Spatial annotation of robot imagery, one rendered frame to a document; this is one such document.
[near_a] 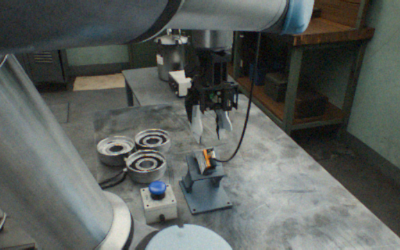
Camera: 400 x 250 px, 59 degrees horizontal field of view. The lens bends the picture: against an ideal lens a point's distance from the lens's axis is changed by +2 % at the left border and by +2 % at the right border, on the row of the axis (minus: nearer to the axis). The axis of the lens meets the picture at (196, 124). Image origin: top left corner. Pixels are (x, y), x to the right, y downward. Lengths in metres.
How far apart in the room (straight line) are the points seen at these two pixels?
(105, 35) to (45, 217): 0.23
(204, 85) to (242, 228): 0.33
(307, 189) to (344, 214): 0.11
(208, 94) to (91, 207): 0.34
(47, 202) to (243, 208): 0.57
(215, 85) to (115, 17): 0.48
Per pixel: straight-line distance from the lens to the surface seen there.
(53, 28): 0.17
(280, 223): 0.83
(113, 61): 4.20
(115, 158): 0.98
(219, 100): 0.67
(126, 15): 0.18
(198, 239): 0.45
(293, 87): 2.38
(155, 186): 0.79
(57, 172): 0.34
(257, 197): 0.88
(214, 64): 0.65
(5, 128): 0.30
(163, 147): 1.01
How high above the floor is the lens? 1.35
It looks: 28 degrees down
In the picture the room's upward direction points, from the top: straight up
